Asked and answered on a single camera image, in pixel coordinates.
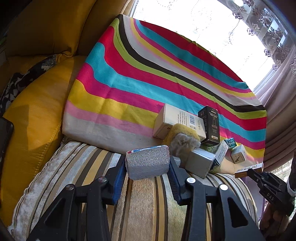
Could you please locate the person's hand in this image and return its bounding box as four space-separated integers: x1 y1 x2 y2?
259 203 289 240

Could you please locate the brown yellow long box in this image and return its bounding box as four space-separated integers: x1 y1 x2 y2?
234 163 264 178

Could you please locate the white barcode box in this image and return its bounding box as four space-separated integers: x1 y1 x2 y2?
152 104 206 141

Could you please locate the glittery silver red box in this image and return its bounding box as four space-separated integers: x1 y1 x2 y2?
125 145 170 180

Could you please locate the pink drape curtain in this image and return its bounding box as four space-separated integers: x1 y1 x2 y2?
255 45 295 171

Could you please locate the silver grey cube box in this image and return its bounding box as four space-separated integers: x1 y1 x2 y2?
185 149 215 179

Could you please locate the black white patterned pillow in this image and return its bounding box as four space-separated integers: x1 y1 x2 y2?
1 54 57 116

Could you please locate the rainbow striped cloth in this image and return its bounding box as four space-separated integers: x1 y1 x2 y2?
62 15 267 166

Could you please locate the yellow sponge with fluff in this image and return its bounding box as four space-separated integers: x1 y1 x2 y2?
162 123 201 168

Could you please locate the white blue medicine box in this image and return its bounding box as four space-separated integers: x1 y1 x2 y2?
211 140 229 169

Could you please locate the black product box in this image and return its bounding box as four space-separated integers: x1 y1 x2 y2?
198 106 220 147

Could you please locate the floral lace curtain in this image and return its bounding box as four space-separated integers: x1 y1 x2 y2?
220 0 293 70

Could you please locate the yellow leather sofa cushion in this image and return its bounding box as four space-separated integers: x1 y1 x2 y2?
1 1 133 226

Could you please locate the dark green small box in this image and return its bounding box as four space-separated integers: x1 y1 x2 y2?
224 138 237 149

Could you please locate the small white box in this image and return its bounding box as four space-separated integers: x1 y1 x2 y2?
231 145 246 164

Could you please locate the black phone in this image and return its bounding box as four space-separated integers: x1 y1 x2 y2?
0 116 14 173

